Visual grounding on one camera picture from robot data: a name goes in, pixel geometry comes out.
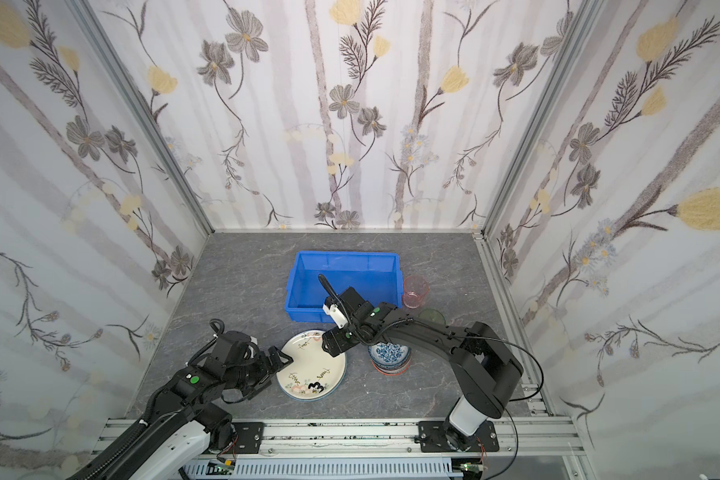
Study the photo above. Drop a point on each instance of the white plate with pink pattern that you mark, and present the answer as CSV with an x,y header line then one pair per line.
x,y
314,374

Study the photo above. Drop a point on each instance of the blue white patterned bowl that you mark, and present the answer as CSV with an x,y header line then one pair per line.
x,y
389,354

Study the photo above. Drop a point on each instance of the red patterned bowl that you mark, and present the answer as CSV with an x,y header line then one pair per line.
x,y
392,370

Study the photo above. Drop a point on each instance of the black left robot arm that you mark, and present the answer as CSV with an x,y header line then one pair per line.
x,y
181,418

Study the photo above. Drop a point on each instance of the aluminium corner frame post left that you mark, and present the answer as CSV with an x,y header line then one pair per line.
x,y
124,82

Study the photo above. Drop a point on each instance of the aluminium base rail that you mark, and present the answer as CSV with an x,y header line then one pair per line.
x,y
323,438

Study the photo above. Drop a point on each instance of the green transparent plastic cup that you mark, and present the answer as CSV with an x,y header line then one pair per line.
x,y
432,315

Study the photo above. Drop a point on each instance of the aluminium corner frame post right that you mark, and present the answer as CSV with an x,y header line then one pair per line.
x,y
571,48

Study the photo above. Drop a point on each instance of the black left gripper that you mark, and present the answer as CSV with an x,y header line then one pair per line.
x,y
263,364

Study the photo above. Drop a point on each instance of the aluminium corner frame post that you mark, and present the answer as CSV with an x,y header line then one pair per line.
x,y
124,82
571,48

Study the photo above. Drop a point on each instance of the pink transparent plastic cup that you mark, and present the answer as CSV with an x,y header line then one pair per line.
x,y
415,291

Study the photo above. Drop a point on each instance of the blue plastic bin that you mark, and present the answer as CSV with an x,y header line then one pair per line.
x,y
376,276

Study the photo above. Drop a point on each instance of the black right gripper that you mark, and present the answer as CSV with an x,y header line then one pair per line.
x,y
348,298

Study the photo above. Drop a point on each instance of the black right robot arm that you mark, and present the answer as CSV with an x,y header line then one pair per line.
x,y
485,368

